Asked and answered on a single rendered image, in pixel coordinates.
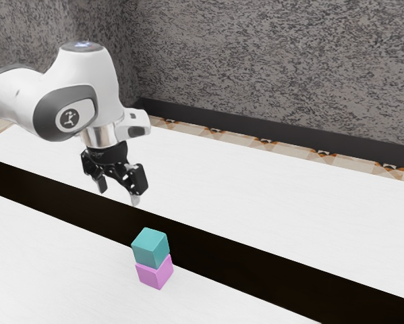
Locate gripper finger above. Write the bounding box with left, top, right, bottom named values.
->
left=105, top=162, right=150, bottom=207
left=80, top=150, right=109, bottom=194

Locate teal block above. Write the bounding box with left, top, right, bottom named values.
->
left=130, top=227, right=171, bottom=270

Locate pink block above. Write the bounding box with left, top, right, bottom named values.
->
left=135, top=253, right=174, bottom=291

